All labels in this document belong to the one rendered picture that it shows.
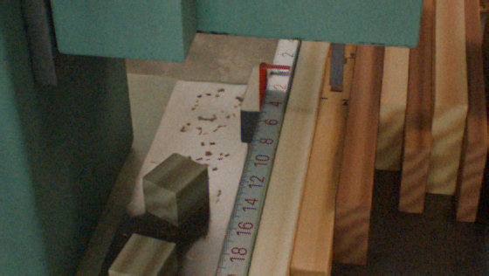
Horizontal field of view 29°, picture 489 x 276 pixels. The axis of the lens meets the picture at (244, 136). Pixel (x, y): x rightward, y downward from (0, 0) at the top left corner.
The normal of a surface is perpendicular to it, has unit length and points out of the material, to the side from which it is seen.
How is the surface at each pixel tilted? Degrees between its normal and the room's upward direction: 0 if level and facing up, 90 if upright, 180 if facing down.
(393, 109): 90
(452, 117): 90
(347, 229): 90
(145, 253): 0
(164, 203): 90
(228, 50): 0
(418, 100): 0
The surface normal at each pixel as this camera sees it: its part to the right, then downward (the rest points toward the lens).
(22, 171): 0.58, 0.48
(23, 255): -0.17, 0.59
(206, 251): -0.02, -0.80
